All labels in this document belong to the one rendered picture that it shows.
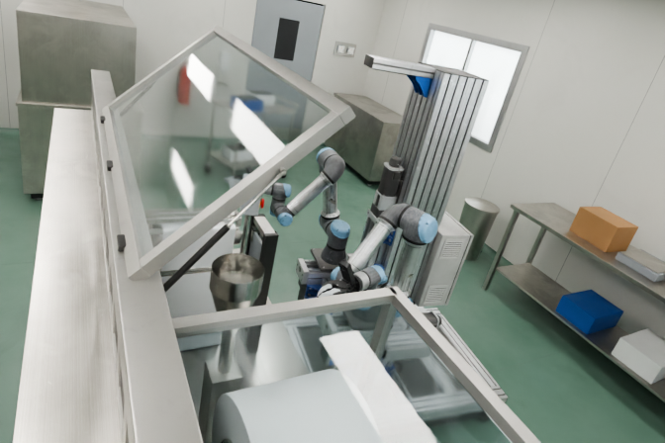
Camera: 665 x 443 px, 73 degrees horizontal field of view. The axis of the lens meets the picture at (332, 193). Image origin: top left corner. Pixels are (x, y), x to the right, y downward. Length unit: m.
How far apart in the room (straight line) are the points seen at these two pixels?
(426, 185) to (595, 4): 3.06
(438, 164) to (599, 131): 2.60
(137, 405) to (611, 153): 4.28
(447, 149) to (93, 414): 1.77
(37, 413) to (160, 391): 0.34
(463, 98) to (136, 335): 1.74
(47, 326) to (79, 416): 0.27
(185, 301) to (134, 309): 0.85
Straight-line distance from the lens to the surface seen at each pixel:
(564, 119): 4.86
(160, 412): 0.74
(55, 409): 1.05
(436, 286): 2.61
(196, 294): 1.73
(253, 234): 1.71
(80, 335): 1.18
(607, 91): 4.68
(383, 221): 2.02
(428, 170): 2.25
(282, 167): 0.91
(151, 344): 0.83
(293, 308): 1.02
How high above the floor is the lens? 2.23
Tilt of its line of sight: 23 degrees down
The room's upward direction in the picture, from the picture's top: 13 degrees clockwise
